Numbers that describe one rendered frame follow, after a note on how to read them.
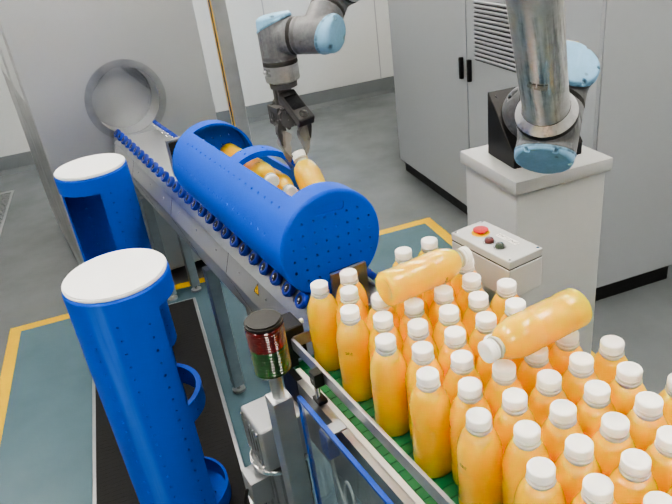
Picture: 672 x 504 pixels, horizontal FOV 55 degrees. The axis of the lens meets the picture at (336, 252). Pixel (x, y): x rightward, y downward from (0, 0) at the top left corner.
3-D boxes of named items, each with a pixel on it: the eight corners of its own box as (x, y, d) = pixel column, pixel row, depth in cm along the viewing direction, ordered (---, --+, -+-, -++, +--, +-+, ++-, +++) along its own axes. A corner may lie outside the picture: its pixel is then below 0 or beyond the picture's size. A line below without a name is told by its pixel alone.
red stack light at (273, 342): (276, 327, 111) (273, 308, 109) (293, 345, 106) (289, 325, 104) (242, 342, 108) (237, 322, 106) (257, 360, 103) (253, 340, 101)
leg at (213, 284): (242, 383, 292) (213, 262, 262) (247, 390, 287) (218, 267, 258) (230, 388, 289) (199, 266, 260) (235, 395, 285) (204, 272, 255)
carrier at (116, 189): (126, 329, 315) (106, 366, 290) (70, 159, 275) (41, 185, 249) (183, 324, 313) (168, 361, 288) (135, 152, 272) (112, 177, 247)
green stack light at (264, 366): (281, 351, 113) (276, 328, 111) (298, 369, 108) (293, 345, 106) (247, 365, 110) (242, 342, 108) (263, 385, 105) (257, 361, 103)
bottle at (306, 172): (332, 212, 167) (303, 151, 171) (312, 226, 170) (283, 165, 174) (345, 213, 174) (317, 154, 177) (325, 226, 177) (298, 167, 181)
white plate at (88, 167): (69, 157, 274) (70, 159, 274) (41, 181, 249) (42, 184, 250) (133, 150, 271) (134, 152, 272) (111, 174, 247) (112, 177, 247)
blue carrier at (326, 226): (253, 186, 243) (241, 111, 230) (383, 276, 174) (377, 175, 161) (180, 207, 231) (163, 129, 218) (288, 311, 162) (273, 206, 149)
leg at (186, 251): (199, 286, 375) (173, 185, 346) (203, 290, 370) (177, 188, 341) (190, 289, 373) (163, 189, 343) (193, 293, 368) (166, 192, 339)
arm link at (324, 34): (340, -3, 154) (294, 0, 159) (326, 35, 150) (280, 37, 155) (353, 26, 162) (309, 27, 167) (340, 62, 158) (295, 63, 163)
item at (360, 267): (366, 300, 168) (361, 257, 162) (371, 304, 166) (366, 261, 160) (332, 314, 164) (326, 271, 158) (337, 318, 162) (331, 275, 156)
